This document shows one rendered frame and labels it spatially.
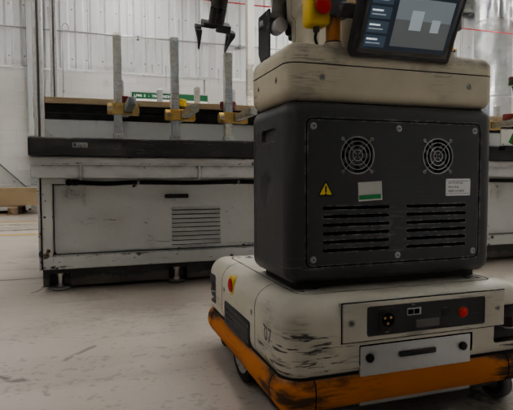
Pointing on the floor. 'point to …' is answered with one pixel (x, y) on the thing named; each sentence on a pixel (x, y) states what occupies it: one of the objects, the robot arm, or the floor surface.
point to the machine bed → (182, 209)
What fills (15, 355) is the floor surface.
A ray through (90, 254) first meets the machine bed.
